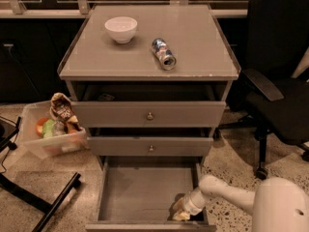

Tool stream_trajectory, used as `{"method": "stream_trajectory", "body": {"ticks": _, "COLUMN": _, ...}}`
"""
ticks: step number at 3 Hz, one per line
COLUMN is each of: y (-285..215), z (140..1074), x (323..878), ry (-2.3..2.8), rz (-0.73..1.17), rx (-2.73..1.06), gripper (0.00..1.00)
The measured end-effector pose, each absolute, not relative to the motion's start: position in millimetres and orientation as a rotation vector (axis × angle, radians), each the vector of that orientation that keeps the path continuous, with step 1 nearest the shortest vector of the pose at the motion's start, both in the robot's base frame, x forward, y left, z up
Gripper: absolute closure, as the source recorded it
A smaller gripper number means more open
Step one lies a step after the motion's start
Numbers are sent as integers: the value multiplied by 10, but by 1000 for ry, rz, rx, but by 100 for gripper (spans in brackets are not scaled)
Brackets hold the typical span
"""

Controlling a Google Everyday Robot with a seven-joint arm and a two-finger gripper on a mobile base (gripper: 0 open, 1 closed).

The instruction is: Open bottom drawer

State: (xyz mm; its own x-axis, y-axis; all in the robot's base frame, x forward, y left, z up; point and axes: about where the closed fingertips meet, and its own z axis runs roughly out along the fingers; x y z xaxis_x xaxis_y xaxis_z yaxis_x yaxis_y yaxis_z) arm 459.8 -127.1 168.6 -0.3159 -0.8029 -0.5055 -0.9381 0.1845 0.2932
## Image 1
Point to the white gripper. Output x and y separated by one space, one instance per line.
189 202

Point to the grey bottom drawer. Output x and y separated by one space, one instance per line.
137 195

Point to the grey drawer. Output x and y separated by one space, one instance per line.
185 142
137 195
155 105

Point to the grey middle drawer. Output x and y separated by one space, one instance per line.
185 142

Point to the grey drawer cabinet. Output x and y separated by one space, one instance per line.
192 33

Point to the grey top drawer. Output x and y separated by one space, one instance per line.
155 105

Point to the dark item in top drawer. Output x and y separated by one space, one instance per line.
105 98

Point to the clear plastic bin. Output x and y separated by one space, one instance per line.
46 147

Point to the black office chair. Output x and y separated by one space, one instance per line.
273 85

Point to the green apple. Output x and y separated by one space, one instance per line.
48 129

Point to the brown chip bag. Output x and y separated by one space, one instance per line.
60 109

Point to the blue silver soda can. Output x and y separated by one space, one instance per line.
163 54

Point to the orange fruit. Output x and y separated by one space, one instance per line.
40 124

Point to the black metal stand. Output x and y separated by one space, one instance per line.
9 129

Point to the white ceramic bowl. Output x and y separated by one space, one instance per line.
121 29

